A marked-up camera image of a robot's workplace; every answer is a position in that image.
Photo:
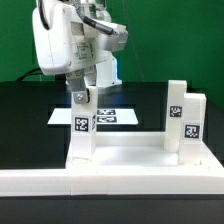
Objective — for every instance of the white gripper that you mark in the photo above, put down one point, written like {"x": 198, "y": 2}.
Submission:
{"x": 64, "y": 43}

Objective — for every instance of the fiducial marker sheet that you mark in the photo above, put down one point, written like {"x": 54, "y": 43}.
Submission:
{"x": 113, "y": 116}

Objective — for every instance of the white desk top tray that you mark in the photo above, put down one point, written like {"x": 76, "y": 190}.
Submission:
{"x": 145, "y": 150}

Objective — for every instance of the white L-shaped fence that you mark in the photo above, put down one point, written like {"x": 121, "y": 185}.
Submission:
{"x": 111, "y": 181}

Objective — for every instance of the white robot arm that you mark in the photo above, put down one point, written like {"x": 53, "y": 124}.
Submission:
{"x": 112, "y": 36}

